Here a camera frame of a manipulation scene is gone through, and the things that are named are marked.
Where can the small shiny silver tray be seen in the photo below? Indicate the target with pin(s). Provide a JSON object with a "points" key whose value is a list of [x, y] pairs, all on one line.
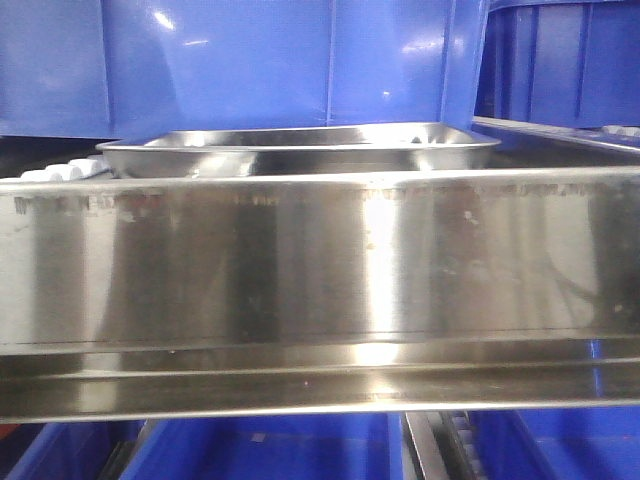
{"points": [[364, 148]]}

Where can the blue bin lower centre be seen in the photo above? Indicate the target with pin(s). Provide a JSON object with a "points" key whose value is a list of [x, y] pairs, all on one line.
{"points": [[319, 446]]}

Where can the white conveyor rollers left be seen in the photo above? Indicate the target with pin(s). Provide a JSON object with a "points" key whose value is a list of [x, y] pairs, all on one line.
{"points": [[75, 169]]}

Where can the blue plastic bin behind tray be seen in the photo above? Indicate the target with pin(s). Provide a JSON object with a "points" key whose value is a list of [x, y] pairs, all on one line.
{"points": [[126, 69]]}

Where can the blue plastic bin right rear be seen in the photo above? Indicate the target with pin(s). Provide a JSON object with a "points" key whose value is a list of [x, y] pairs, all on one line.
{"points": [[565, 63]]}

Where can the blue bin lower right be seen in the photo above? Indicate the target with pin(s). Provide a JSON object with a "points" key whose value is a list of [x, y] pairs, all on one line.
{"points": [[564, 443]]}

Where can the blue bin lower left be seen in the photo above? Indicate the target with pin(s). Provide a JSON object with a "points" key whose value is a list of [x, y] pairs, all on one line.
{"points": [[74, 450]]}

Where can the stainless steel shelf front rail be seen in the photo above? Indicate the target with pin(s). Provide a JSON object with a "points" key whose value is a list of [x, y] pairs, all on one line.
{"points": [[319, 293]]}

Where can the lower roller track rail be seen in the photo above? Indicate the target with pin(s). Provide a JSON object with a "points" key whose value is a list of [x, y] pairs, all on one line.
{"points": [[439, 445]]}

